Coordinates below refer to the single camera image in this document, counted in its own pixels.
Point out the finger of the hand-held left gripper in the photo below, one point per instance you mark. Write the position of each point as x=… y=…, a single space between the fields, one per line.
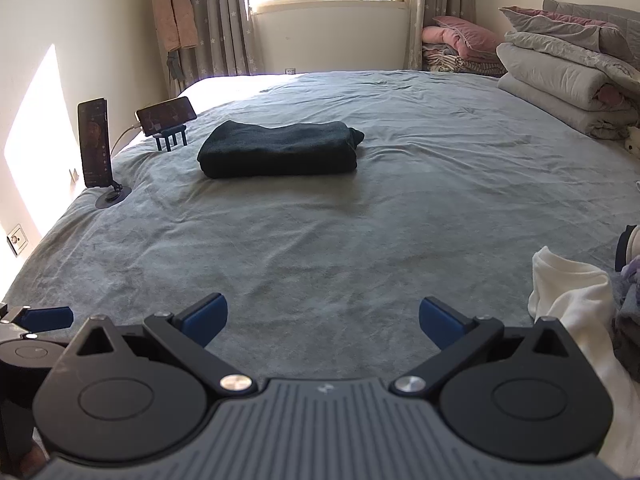
x=45 y=318

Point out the blue-grey hanging bag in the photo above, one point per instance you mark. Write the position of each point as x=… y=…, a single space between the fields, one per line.
x=174 y=65

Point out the small black tablet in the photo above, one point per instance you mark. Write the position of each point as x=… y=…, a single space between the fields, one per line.
x=167 y=115

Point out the black sweater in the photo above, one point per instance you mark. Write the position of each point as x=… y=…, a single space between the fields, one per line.
x=280 y=150

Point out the bed with grey sheet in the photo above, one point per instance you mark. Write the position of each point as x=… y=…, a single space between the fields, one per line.
x=350 y=220

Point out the pink quilted jacket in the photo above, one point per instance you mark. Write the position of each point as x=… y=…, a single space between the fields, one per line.
x=172 y=10

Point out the white garment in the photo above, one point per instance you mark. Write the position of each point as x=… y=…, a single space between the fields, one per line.
x=565 y=300

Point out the black smartphone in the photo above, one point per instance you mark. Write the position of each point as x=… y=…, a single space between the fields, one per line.
x=95 y=142

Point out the grey and pink pillow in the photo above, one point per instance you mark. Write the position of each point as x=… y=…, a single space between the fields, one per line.
x=560 y=27

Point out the folded light grey quilt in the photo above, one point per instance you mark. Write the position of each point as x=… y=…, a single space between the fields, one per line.
x=545 y=105
x=550 y=67

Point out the small stool-shaped stand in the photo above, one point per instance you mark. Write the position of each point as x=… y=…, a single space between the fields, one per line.
x=172 y=139

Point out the white plush toy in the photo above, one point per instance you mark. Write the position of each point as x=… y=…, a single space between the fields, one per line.
x=634 y=139

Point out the striped folded blankets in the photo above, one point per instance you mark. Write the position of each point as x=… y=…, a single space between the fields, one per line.
x=460 y=66

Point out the white wall socket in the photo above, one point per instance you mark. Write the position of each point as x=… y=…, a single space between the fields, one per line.
x=17 y=241

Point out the lilac garment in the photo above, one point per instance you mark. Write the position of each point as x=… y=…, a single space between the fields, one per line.
x=631 y=272

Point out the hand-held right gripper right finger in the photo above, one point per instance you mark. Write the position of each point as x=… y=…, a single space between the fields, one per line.
x=440 y=322

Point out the round-base phone stand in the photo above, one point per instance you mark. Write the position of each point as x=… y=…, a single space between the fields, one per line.
x=112 y=197

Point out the grey quilted headboard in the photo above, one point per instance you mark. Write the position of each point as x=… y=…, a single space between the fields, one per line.
x=595 y=12

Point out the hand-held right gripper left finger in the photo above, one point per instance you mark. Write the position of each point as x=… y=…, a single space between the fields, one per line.
x=205 y=317

